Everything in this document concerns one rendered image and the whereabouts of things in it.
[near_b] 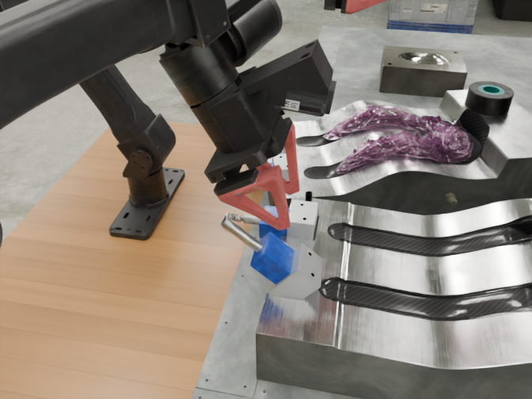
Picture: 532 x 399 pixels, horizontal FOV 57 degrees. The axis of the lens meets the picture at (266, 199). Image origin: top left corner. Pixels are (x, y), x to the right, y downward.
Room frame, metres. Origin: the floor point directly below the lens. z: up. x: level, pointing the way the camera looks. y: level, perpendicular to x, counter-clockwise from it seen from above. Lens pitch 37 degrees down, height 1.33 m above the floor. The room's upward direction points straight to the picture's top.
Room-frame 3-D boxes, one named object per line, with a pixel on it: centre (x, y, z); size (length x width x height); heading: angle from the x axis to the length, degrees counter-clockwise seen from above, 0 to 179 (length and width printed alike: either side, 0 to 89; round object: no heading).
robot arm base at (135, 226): (0.70, 0.21, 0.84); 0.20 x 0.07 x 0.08; 169
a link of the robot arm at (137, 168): (0.70, 0.20, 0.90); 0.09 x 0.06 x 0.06; 169
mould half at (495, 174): (0.78, -0.25, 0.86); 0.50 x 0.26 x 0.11; 96
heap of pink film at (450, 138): (0.78, -0.25, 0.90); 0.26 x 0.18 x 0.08; 96
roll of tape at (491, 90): (0.85, -0.42, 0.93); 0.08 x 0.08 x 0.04
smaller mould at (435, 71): (1.21, -0.40, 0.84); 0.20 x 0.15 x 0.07; 78
